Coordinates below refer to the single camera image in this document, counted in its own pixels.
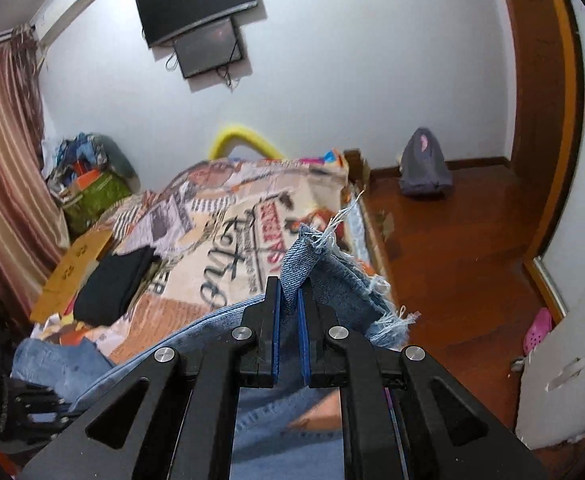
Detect yellow foam tube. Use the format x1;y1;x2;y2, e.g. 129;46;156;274
208;124;286;161

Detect pile of clutter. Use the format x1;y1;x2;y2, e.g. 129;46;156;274
42;132;136;196

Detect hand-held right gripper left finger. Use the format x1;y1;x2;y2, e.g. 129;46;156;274
20;276;282;480

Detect striped pink curtain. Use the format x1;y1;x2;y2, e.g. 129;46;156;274
0;25;70;321

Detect grey bag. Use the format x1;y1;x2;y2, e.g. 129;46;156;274
399;127;454;197

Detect printed blanket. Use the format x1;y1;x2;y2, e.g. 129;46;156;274
30;149;373;366

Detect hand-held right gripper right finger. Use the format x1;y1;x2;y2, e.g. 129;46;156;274
296;280;549;480

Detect green bag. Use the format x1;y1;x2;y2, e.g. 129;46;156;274
61;170;132;237

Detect blue denim pants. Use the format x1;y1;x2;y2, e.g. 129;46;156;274
11;195;419;480

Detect yellow cardboard piece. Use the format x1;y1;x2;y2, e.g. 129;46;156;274
30;228;116;325

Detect black wall television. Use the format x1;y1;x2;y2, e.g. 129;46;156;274
135;0;259;49

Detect wooden bed frame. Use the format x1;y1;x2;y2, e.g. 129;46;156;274
343;149;398;306

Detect small black wall screen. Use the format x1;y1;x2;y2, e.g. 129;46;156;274
173;15;247;79

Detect black folded cloth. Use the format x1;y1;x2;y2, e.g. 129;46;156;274
74;245;162;322

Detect pink shoe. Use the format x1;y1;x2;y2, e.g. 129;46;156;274
523;308;553;356

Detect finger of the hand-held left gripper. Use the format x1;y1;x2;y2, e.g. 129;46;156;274
8;380;76;438

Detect brown wooden door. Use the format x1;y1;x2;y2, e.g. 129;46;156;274
492;0;585;261

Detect black cable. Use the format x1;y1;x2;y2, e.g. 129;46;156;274
215;42;240;92

